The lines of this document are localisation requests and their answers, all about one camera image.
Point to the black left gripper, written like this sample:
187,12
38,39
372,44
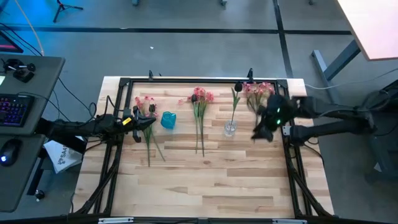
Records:
136,124

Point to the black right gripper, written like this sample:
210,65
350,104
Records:
275,113

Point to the blue glass vase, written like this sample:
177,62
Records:
168,121

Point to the pink artificial flower bunch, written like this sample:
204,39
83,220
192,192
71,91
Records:
138,102
256,88
202,92

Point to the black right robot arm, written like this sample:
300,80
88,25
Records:
335,127

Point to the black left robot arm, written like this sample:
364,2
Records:
102,124

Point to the clear glass vase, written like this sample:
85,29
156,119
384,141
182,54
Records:
230,129

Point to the white mounting plate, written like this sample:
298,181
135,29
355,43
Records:
286,130

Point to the white paper bag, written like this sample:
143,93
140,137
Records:
62,155

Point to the grey table leg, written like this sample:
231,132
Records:
342,59

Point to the grey desk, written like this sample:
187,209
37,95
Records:
34,81

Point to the grey furniture foot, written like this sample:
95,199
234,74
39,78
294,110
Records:
135,2
223,2

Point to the dark equipment stand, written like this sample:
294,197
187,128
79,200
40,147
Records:
385,149

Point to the black desk caster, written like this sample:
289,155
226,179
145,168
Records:
39,194

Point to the backlit black keyboard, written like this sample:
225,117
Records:
14,110

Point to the black computer mouse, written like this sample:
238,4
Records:
9,152

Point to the black tripod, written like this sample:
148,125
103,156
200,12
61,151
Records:
60,6

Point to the white table top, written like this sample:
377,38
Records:
373,28

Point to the computer monitor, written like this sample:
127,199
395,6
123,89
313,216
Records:
7,43

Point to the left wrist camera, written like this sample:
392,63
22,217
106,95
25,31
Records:
127,112

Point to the black aluminium table frame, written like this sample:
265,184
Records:
202,80

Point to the silver frame bracket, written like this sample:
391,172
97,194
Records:
289,221
115,220

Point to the black clamp mount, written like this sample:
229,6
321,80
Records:
21,74

